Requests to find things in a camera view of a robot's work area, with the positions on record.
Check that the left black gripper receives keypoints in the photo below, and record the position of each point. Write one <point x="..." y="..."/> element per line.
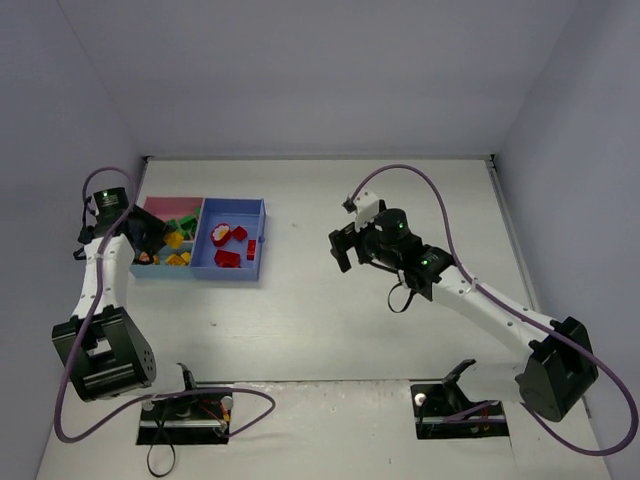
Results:
<point x="148" y="238"/>

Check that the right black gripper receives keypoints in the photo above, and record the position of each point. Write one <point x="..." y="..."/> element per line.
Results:
<point x="347" y="245"/>

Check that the green half-round lego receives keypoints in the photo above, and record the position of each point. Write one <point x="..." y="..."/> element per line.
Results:
<point x="186" y="226"/>

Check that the red flower printed lego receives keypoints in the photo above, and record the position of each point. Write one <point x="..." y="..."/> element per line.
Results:
<point x="221" y="234"/>

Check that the red half-round lego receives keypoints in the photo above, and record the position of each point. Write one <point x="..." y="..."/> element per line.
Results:
<point x="227" y="259"/>

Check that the red stepped lego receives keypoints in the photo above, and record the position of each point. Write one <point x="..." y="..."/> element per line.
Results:
<point x="239" y="233"/>

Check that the yellow L-shaped lego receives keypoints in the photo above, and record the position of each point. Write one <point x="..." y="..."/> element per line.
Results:
<point x="174" y="239"/>

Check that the yellow small lego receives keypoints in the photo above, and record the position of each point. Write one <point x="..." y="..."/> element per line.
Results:
<point x="178" y="259"/>

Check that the red brick lego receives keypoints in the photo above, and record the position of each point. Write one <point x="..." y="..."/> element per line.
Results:
<point x="251" y="250"/>

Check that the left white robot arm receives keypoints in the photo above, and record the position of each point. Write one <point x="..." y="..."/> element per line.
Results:
<point x="101" y="345"/>

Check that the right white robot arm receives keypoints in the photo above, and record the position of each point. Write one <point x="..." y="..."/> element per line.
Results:
<point x="547" y="375"/>

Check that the pink container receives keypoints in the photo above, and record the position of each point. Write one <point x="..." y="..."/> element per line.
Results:
<point x="166" y="208"/>

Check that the purple-blue large container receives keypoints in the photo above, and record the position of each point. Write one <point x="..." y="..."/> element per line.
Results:
<point x="248" y="213"/>

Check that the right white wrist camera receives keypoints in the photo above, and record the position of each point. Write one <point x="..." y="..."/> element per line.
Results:
<point x="366" y="205"/>

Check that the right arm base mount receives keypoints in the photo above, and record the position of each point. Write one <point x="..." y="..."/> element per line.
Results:
<point x="443" y="412"/>

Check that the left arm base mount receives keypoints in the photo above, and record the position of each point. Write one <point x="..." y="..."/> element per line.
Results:
<point x="187" y="421"/>

